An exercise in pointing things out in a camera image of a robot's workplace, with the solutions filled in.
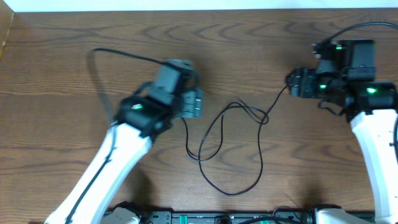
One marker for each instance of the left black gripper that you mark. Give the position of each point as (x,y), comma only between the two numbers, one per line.
(194,104)

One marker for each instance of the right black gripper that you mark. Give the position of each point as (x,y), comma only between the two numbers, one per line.
(301,78)

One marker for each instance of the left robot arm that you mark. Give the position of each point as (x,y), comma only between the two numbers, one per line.
(139,121)

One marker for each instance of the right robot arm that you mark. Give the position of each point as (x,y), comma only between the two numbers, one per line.
(346,77)

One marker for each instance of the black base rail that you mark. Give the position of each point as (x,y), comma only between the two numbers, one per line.
(126,213)

